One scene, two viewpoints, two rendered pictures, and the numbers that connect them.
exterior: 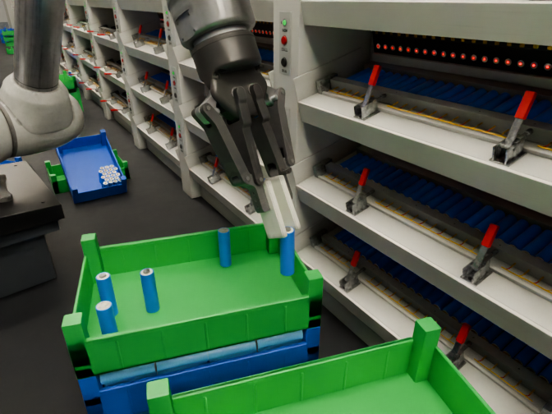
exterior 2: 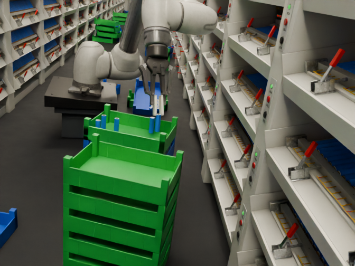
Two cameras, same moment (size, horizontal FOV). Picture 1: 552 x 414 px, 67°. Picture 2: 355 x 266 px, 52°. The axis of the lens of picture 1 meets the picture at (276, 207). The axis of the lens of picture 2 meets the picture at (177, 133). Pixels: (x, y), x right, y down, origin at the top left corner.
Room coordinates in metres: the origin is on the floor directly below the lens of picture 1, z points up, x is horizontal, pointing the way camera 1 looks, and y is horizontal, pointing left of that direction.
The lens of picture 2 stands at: (-0.58, -0.61, 0.87)
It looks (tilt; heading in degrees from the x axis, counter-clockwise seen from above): 22 degrees down; 27
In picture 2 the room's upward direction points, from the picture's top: 7 degrees clockwise
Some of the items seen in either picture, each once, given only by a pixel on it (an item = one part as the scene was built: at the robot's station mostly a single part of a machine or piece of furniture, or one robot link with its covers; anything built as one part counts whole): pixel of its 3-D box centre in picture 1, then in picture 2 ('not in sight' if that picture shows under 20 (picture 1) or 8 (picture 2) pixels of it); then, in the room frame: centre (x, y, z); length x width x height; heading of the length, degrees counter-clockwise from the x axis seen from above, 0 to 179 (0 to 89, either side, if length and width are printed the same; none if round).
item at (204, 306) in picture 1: (195, 278); (132, 127); (0.47, 0.11, 0.36); 0.30 x 0.20 x 0.08; 107
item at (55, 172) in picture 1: (87, 170); (147, 100); (1.68, 0.82, 0.04); 0.30 x 0.20 x 0.08; 123
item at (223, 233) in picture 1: (224, 248); (151, 125); (0.55, 0.08, 0.36); 0.02 x 0.02 x 0.06
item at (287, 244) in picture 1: (287, 250); (157, 122); (0.44, -0.01, 0.43); 0.02 x 0.02 x 0.06
